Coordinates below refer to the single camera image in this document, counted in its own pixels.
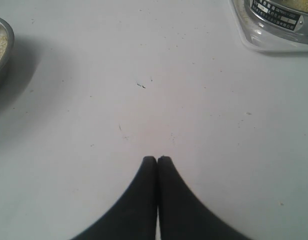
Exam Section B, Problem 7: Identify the white rectangular plastic tray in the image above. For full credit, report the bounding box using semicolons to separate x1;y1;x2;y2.
228;0;308;53

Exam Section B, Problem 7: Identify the steel bowl with grains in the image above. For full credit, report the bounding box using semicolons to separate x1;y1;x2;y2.
0;18;15;87

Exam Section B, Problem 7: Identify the round steel mesh sieve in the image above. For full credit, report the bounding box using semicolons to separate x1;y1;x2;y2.
244;0;308;45

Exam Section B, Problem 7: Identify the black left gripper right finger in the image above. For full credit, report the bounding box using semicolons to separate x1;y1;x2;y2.
157;156;248;240

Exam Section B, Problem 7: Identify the yellow fine grain pile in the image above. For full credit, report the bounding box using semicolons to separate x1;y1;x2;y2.
293;0;308;11

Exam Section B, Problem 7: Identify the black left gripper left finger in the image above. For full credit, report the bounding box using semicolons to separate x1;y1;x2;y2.
74;156;158;240

